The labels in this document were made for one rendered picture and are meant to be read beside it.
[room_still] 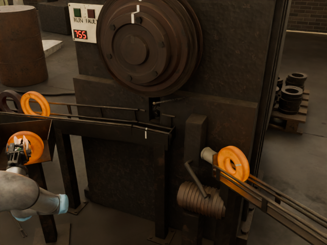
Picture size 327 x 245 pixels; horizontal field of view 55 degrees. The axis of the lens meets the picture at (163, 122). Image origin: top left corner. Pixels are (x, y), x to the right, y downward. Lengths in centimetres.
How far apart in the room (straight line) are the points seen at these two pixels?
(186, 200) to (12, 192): 76
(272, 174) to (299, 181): 19
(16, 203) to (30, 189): 5
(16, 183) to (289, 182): 193
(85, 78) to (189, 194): 80
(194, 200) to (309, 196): 115
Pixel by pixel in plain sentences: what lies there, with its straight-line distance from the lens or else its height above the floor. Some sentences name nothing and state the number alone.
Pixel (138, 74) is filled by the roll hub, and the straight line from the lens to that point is 131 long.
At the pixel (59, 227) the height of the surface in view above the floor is 1.
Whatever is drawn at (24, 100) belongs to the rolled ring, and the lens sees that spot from 196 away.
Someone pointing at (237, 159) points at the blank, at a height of 76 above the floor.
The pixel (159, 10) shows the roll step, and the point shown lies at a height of 126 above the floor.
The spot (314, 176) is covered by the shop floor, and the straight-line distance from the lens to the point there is 260.
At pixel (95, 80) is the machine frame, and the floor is 87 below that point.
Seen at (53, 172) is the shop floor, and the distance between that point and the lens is 254.
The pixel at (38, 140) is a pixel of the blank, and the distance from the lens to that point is 151.
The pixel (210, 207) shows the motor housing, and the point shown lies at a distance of 141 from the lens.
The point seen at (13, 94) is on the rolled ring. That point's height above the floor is 74.
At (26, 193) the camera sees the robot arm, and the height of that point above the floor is 85.
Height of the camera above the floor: 145
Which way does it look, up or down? 28 degrees down
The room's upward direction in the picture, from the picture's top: straight up
